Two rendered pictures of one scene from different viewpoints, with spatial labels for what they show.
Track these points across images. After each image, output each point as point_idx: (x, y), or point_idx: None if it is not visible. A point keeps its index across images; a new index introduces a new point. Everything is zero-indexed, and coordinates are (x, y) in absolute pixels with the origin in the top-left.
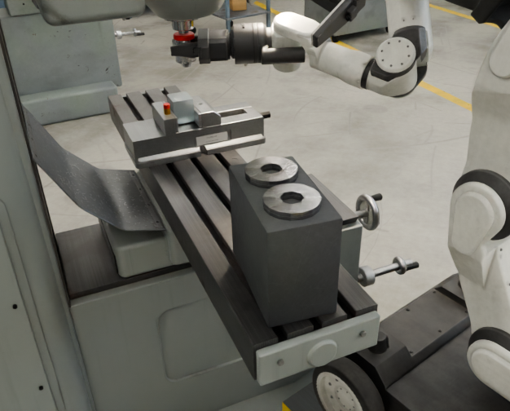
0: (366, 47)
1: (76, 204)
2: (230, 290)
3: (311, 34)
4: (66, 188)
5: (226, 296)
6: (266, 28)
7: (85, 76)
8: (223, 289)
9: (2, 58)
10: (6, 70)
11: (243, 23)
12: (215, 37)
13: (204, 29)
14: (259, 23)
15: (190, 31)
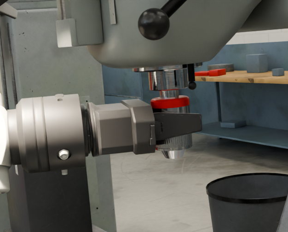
0: None
1: (278, 226)
2: (92, 229)
3: (17, 11)
4: None
5: (95, 226)
6: (14, 109)
7: None
8: (98, 228)
9: None
10: None
11: (58, 94)
12: (110, 104)
13: (136, 105)
14: (27, 98)
15: (161, 99)
